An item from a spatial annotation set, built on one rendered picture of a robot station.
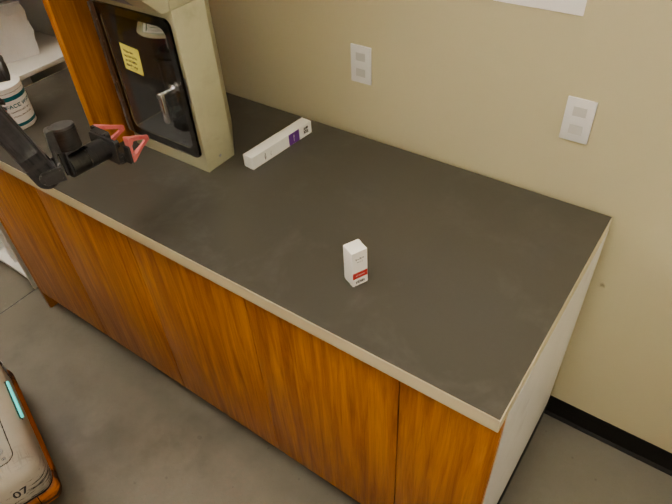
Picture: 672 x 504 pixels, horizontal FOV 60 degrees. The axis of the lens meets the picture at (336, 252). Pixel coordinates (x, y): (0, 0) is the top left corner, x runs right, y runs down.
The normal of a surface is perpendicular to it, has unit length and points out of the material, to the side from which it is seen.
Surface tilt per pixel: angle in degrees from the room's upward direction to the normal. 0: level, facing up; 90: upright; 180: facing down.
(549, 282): 0
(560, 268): 0
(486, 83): 90
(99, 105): 90
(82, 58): 90
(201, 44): 90
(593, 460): 0
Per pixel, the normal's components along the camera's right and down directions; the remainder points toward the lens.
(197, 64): 0.82, 0.36
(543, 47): -0.57, 0.57
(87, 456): -0.05, -0.73
